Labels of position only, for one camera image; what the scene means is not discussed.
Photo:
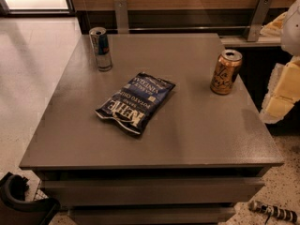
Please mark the grey drawer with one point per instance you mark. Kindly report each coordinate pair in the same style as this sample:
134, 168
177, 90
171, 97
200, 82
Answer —
153, 216
152, 191

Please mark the orange LaCroix can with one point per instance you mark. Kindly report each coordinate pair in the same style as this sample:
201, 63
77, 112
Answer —
226, 71

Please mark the redbull can blue silver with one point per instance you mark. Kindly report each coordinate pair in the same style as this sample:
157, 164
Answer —
100, 45

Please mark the lower grey drawer front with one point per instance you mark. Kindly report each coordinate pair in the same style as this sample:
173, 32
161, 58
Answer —
153, 216

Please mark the black white striped tool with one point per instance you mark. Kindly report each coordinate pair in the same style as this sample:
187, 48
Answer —
274, 211

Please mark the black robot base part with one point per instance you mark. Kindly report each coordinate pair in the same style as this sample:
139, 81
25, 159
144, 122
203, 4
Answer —
16, 210

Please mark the right metal wall bracket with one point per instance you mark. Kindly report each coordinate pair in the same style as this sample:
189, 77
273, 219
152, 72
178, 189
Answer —
256, 22

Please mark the blue Kettle chips bag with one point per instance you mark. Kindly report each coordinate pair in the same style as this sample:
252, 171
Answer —
135, 103

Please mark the left metal wall bracket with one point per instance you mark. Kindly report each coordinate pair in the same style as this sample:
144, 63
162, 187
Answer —
121, 16

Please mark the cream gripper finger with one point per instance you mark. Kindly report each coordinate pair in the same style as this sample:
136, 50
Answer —
288, 85
278, 107

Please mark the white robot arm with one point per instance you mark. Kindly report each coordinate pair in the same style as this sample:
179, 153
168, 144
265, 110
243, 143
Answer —
290, 43

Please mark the metal wall bracket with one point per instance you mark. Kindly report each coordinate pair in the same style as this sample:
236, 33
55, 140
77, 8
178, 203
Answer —
121, 16
256, 22

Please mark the upper grey drawer front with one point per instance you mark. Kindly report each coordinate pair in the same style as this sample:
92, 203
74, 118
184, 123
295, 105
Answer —
152, 191

